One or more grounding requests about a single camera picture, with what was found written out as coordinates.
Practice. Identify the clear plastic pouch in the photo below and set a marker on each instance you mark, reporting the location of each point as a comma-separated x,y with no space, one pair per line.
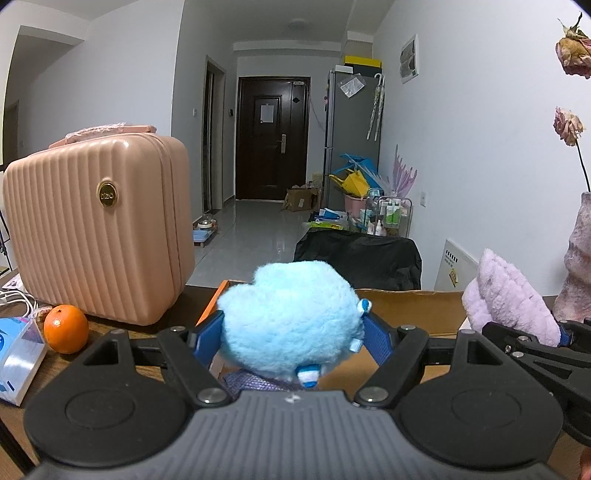
353,86

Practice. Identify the black cloth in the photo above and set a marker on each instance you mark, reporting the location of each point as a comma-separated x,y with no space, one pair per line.
360,261

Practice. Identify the pink textured vase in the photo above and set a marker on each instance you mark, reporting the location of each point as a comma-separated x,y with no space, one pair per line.
577,263

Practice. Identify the purple knitted item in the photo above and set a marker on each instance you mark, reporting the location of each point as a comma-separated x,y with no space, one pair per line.
258,382

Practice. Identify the yellow and black box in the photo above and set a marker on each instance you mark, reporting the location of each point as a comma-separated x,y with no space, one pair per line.
362,61

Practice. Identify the blue white tissue pack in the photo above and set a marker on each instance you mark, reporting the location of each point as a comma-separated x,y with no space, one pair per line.
18,360

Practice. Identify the blue folded carton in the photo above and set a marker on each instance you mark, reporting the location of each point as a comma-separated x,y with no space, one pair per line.
364,164

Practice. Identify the dried pink rose bouquet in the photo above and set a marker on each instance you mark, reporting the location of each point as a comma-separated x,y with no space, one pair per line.
575,50

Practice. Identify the grey refrigerator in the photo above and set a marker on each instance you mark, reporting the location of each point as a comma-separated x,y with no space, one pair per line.
344,138

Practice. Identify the light blue plush toy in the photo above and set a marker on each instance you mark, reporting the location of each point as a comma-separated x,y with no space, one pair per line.
286,318

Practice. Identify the yellow bag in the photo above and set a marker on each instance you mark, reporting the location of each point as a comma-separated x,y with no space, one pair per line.
353,182

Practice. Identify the white paper notice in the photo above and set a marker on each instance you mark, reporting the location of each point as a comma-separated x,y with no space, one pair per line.
268,113

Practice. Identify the pink folded cloth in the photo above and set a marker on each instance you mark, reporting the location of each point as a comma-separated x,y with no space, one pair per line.
106,130

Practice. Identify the blue pet feeder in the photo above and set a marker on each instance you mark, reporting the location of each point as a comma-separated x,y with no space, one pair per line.
203,235

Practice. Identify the dark brown entrance door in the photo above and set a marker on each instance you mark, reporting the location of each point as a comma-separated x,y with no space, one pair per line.
258,161

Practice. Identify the colourful packets pile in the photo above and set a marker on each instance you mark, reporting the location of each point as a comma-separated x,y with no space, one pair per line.
330,221

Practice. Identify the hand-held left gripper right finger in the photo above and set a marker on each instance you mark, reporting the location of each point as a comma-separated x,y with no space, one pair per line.
381,339

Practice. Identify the group of toiletry bottles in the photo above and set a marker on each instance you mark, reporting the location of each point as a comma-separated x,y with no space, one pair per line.
392,214

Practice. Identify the white flat board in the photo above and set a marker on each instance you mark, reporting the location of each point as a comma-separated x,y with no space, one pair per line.
455,272

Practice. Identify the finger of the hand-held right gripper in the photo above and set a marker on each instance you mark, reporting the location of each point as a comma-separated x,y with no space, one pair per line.
567,333
545,364

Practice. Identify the brown cardboard carton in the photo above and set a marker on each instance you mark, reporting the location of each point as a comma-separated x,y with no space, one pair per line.
300,199

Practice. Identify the pink feather wings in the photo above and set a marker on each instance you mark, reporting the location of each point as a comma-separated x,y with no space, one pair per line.
401,177

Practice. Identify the folded pale umbrella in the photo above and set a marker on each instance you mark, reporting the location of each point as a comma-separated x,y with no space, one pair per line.
371,110
379,110

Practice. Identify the white wall panel box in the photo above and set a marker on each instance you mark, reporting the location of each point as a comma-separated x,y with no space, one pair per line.
410,60

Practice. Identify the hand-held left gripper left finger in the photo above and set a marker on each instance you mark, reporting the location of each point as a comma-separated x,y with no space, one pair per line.
207,337

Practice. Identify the pink bucket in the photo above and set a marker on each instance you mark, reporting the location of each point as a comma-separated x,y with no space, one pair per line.
355,205

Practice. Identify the round ceiling lamp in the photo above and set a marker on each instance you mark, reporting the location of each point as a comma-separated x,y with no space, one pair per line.
298,23

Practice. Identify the metal trolley cart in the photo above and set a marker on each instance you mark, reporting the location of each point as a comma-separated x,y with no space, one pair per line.
408,217

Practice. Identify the orange-edged cardboard box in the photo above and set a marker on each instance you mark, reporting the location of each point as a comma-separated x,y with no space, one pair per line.
415,309

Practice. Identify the pink ribbed suitcase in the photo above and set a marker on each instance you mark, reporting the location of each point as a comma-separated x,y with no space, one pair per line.
92,254

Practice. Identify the dark interior door frame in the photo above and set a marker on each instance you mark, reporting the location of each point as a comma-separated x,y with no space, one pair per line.
222,138

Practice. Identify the orange fruit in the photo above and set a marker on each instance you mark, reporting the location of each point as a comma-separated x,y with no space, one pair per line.
66,330

